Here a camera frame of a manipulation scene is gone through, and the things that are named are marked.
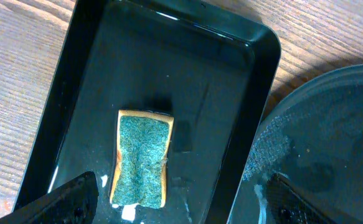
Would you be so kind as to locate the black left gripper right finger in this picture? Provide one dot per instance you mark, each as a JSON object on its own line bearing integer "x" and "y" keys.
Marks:
{"x": 292, "y": 203}

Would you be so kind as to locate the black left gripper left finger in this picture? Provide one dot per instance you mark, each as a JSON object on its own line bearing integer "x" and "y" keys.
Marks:
{"x": 74, "y": 202}

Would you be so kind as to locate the green and yellow sponge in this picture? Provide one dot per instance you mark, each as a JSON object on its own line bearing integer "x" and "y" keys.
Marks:
{"x": 142, "y": 143}

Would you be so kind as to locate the round black tray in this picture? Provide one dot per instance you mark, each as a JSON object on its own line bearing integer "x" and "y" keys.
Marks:
{"x": 315, "y": 137}

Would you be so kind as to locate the black rectangular tray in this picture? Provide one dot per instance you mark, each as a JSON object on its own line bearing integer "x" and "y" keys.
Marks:
{"x": 208, "y": 68}

